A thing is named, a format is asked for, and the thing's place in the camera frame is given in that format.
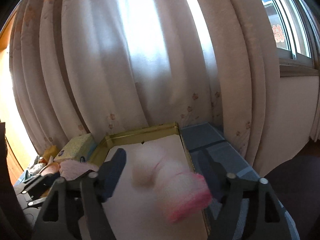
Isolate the beige floral curtain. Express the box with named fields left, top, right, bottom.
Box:
left=10, top=0, right=279, bottom=175

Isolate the orange wooden cabinet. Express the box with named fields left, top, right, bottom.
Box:
left=1, top=15, right=37, bottom=184

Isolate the round gold tin pink lid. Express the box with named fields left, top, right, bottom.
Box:
left=39, top=162, right=60, bottom=176

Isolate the yellow patterned tissue box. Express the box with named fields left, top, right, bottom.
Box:
left=54, top=133, right=97, bottom=163

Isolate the white pink-edged fluffy towel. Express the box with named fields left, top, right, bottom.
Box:
left=103, top=135, right=212, bottom=239

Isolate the gold rectangular tin box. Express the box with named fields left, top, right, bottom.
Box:
left=89, top=122, right=208, bottom=239

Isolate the window with metal frame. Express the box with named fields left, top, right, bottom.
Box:
left=261, top=0, right=319, bottom=77

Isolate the yellow sponge block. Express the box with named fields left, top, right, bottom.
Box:
left=43, top=145, right=60, bottom=163

